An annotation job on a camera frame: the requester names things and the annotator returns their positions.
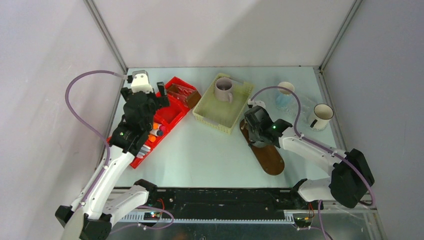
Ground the clear textured acrylic tray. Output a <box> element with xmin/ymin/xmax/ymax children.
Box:
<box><xmin>277</xmin><ymin>94</ymin><xmax>317</xmax><ymax>127</ymax></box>

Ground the light blue mug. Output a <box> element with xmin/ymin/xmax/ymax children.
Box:
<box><xmin>275</xmin><ymin>81</ymin><xmax>295</xmax><ymax>109</ymax></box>

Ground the cream plastic basket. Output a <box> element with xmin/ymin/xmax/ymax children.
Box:
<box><xmin>193</xmin><ymin>73</ymin><xmax>255</xmax><ymax>135</ymax></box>

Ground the pink white mug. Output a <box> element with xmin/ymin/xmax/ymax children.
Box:
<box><xmin>213</xmin><ymin>77</ymin><xmax>234</xmax><ymax>103</ymax></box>

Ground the white mug black handle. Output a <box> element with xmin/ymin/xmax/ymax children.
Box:
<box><xmin>307</xmin><ymin>103</ymin><xmax>335</xmax><ymax>131</ymax></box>

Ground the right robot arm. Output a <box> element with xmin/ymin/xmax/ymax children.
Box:
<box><xmin>244</xmin><ymin>105</ymin><xmax>375</xmax><ymax>209</ymax></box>

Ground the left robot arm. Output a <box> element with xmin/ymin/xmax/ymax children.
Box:
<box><xmin>55</xmin><ymin>82</ymin><xmax>170</xmax><ymax>240</ymax></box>

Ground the brown oval wooden tray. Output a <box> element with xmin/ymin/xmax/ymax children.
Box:
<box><xmin>239</xmin><ymin>119</ymin><xmax>285</xmax><ymax>176</ymax></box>

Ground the orange toothpaste tube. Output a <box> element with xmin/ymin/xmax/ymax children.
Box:
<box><xmin>148</xmin><ymin>134</ymin><xmax>157</xmax><ymax>143</ymax></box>

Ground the white toothbrush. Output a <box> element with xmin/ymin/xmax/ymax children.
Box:
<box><xmin>136</xmin><ymin>145</ymin><xmax>151</xmax><ymax>159</ymax></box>

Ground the red divided organizer bin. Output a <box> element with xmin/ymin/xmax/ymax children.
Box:
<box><xmin>106</xmin><ymin>77</ymin><xmax>195</xmax><ymax>169</ymax></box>

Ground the dark blue capped tube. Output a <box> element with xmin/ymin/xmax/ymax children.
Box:
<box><xmin>150</xmin><ymin>129</ymin><xmax>164</xmax><ymax>137</ymax></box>

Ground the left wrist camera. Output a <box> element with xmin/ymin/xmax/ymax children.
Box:
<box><xmin>127</xmin><ymin>70</ymin><xmax>154</xmax><ymax>94</ymax></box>

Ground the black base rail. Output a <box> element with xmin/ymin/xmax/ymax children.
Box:
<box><xmin>146</xmin><ymin>187</ymin><xmax>320</xmax><ymax>221</ymax></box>

